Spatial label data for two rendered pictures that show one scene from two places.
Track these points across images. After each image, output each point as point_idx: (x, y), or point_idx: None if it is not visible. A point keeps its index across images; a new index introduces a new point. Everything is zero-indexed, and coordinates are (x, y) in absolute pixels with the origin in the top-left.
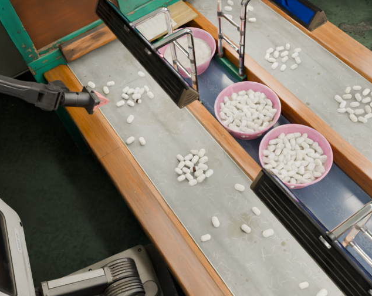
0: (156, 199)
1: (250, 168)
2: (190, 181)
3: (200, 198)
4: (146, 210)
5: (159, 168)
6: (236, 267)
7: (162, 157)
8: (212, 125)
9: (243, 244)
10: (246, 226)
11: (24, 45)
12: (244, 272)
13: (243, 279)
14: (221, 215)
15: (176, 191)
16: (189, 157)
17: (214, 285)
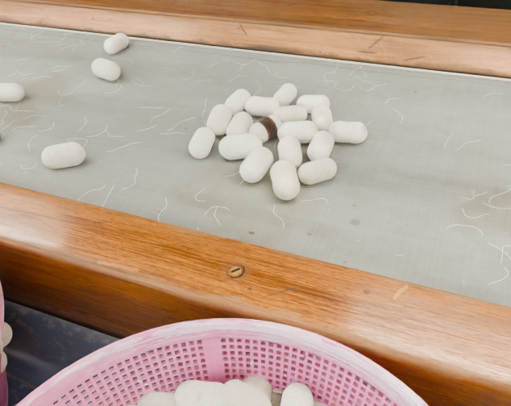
0: (297, 26)
1: (30, 207)
2: (245, 93)
3: (186, 94)
4: (300, 6)
5: (385, 93)
6: (19, 48)
7: (414, 118)
8: (338, 295)
9: (10, 79)
10: (5, 86)
11: None
12: None
13: None
14: (99, 94)
15: (272, 78)
16: (312, 140)
17: (52, 0)
